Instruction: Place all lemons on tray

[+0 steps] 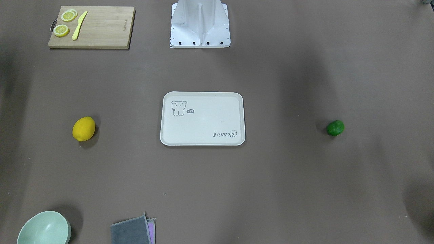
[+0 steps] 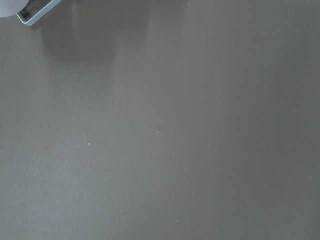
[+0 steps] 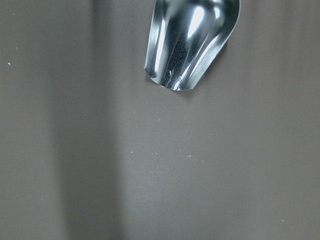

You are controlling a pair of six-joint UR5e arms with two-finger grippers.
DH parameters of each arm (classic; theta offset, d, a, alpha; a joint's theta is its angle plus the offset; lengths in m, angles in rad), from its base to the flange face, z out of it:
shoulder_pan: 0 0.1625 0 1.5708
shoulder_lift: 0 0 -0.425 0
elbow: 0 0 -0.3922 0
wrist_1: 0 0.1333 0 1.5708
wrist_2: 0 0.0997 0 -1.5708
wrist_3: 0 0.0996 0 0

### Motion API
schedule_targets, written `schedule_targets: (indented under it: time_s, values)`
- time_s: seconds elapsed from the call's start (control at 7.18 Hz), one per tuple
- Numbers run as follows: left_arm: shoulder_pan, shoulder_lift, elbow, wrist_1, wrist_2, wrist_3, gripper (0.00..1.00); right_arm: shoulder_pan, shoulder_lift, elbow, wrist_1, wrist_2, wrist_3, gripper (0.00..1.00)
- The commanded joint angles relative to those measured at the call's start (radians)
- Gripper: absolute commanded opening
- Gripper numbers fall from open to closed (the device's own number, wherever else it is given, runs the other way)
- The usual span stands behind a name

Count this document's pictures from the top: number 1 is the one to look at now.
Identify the green lime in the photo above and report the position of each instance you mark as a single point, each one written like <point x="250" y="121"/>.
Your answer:
<point x="335" y="128"/>

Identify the yellow lemon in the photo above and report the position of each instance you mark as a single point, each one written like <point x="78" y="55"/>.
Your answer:
<point x="84" y="129"/>

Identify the white rabbit tray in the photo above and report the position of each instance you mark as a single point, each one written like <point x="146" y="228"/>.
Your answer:
<point x="202" y="119"/>

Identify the grey folded cloth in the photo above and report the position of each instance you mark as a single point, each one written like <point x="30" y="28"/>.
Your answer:
<point x="139" y="230"/>

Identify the wooden cutting board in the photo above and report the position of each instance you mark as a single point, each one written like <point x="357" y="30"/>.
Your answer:
<point x="104" y="27"/>

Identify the yellow plastic knife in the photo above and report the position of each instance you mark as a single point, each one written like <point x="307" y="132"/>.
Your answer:
<point x="79" y="25"/>

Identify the lemon slice lower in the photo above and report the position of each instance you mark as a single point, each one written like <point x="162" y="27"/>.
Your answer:
<point x="61" y="30"/>

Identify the lemon slice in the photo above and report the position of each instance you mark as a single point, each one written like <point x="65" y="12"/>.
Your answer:
<point x="61" y="30"/>
<point x="69" y="15"/>

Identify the lemon slice upper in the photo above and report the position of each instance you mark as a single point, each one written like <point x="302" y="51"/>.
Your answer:
<point x="69" y="15"/>

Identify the mint green bowl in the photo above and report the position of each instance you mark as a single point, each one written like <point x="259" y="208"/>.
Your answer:
<point x="47" y="227"/>

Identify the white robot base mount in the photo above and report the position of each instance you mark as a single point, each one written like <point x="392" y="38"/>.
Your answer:
<point x="199" y="24"/>

